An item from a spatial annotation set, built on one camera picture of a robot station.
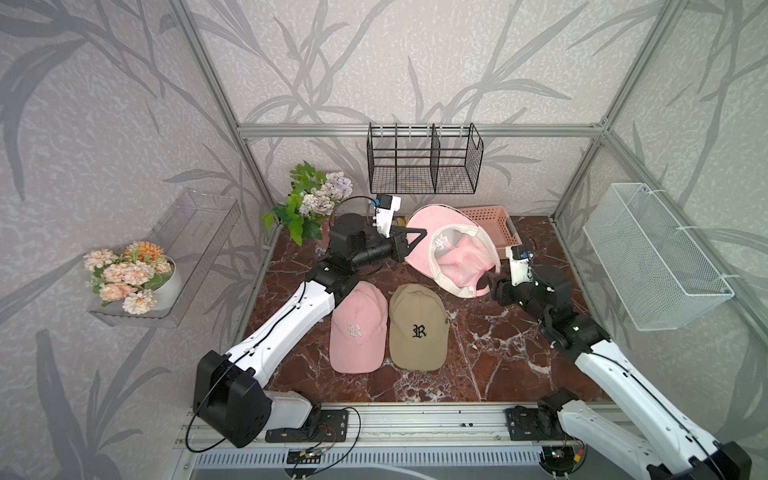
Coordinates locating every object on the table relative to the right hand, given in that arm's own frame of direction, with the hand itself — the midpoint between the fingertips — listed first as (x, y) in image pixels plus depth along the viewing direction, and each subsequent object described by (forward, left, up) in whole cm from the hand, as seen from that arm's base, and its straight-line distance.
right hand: (496, 268), depth 77 cm
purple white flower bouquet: (+19, +49, +8) cm, 53 cm away
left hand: (+1, +19, +13) cm, 23 cm away
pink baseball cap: (+5, +10, 0) cm, 11 cm away
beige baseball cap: (-9, +20, -15) cm, 27 cm away
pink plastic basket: (+37, -13, -22) cm, 45 cm away
